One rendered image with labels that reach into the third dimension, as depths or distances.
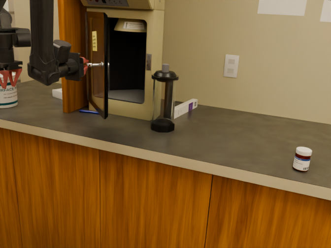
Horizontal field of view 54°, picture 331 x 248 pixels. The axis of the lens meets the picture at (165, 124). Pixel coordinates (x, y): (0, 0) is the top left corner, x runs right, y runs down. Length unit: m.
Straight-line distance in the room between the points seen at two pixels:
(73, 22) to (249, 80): 0.90
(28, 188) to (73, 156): 0.33
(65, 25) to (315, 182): 1.13
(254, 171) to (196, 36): 0.92
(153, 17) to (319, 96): 0.88
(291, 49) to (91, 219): 1.21
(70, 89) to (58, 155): 0.32
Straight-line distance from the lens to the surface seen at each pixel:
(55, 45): 1.12
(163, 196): 1.24
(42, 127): 1.39
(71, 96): 1.56
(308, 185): 1.08
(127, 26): 1.45
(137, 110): 1.47
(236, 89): 1.75
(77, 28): 1.56
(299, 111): 1.75
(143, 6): 1.36
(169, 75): 1.26
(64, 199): 1.51
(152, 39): 1.38
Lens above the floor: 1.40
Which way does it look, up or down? 19 degrees down
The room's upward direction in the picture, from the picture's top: 3 degrees clockwise
